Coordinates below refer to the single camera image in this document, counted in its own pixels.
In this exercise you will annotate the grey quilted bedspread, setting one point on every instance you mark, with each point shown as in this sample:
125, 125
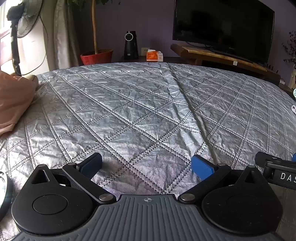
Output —
138, 104

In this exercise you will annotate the green potted tree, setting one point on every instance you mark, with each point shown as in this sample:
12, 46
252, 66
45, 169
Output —
94, 27

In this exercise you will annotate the dried purple flowers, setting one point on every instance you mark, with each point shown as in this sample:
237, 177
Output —
291, 46

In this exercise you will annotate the beige curtain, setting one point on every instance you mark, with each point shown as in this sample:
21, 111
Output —
66, 34

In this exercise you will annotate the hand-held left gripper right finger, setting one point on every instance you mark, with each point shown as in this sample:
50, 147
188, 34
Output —
202, 166

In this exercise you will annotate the black standing fan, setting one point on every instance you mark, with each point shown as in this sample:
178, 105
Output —
32, 20

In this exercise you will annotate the standing electric fan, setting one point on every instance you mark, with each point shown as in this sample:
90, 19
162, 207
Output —
5, 46

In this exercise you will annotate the black cylindrical speaker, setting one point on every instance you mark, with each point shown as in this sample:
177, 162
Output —
131, 46

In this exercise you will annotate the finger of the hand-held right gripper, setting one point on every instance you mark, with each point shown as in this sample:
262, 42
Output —
261, 157

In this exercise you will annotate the white wall socket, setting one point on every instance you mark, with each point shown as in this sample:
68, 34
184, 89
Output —
144, 51

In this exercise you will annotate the pink garment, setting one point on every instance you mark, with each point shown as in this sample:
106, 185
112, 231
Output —
13, 99

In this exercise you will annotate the black television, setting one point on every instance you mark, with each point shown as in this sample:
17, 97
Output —
222, 23

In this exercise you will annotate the orange tissue box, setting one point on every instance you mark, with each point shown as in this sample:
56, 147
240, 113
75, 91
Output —
153, 56

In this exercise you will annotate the wooden television stand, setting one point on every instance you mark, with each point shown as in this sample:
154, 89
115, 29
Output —
208, 55

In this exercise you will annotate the lavender garment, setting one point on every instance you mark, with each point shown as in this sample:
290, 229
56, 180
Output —
293, 108

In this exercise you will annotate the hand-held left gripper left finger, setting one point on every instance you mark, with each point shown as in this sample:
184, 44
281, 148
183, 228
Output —
91, 163

